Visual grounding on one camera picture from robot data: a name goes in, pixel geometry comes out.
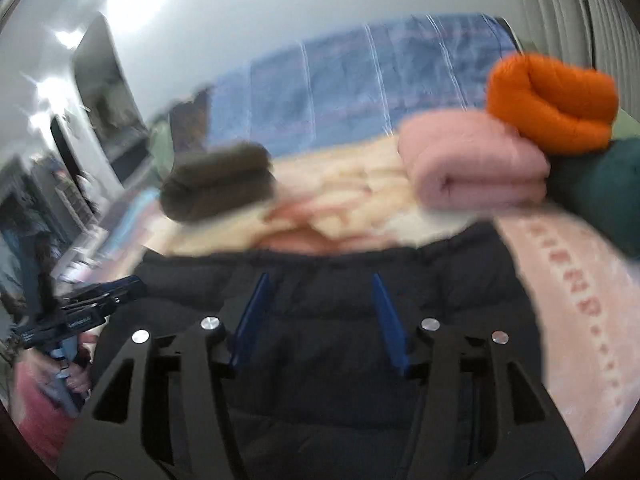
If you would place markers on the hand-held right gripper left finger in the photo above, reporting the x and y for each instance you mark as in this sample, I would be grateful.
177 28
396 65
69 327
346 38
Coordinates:
250 320

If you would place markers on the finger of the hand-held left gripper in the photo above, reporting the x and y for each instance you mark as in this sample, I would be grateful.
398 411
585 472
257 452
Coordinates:
95 302
115 287

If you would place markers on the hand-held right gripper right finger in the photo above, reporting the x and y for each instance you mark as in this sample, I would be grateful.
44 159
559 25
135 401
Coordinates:
387 320

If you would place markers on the black puffer jacket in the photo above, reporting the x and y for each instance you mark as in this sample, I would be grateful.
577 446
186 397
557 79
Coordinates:
320 270

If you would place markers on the folded grey-brown fleece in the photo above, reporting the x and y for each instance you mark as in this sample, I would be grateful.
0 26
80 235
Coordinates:
215 185

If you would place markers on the folded pink jacket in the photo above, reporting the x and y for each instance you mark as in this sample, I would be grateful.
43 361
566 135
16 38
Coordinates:
470 165

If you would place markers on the dark deer-print blanket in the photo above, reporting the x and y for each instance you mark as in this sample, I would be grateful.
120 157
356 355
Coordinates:
187 120

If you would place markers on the blue plaid sheet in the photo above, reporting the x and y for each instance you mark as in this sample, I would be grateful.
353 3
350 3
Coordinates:
350 80

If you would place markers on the teal garment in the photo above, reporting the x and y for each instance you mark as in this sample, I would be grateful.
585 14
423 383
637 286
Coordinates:
600 195

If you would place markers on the rolled orange puffer jacket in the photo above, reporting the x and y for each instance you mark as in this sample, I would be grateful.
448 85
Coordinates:
550 100

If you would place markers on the grey curtain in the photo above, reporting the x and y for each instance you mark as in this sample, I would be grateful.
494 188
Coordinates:
575 10

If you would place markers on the arched wall niche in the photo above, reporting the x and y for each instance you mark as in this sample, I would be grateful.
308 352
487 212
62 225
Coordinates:
107 90

